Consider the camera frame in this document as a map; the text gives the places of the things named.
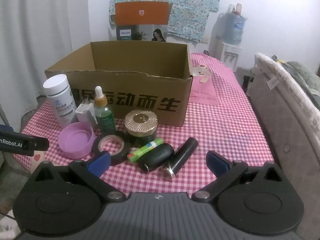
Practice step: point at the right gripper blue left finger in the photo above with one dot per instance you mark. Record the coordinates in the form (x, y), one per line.
(89, 173)

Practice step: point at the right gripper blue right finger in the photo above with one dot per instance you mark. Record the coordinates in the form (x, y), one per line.
(227, 174)

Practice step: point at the black cylinder tube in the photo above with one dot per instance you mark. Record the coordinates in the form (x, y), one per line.
(180, 157)

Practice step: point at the green dropper bottle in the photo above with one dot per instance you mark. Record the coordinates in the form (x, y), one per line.
(103, 114)

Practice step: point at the gold lid cream jar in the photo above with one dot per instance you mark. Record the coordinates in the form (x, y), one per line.
(141, 126)

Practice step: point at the black tape roll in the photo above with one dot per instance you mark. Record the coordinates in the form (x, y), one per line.
(116, 143)

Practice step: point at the purple plastic lid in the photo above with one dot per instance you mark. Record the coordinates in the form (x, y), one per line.
(76, 140)

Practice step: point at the pink checkered tablecloth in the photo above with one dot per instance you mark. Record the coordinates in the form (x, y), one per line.
(230, 128)

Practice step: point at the white charger plug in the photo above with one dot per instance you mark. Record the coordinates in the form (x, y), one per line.
(85, 113)

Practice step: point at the black oval case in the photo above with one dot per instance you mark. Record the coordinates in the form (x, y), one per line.
(155, 158)

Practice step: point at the white supplement bottle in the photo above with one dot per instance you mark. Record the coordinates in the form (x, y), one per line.
(60, 97)

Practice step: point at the grey mattress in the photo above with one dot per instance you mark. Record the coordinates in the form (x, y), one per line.
(292, 124)

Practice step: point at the brown cardboard box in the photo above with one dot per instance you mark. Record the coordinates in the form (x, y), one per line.
(145, 75)

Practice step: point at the white water dispenser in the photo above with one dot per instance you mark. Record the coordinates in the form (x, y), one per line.
(226, 53)

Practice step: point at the green blanket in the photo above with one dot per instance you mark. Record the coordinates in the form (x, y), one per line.
(308, 81)

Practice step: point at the white curtain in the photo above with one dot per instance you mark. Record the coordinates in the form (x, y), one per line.
(35, 34)

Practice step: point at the blue water jug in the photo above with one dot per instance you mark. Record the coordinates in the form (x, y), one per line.
(233, 24)

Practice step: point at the orange Philips product box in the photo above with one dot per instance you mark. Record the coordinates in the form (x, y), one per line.
(141, 20)

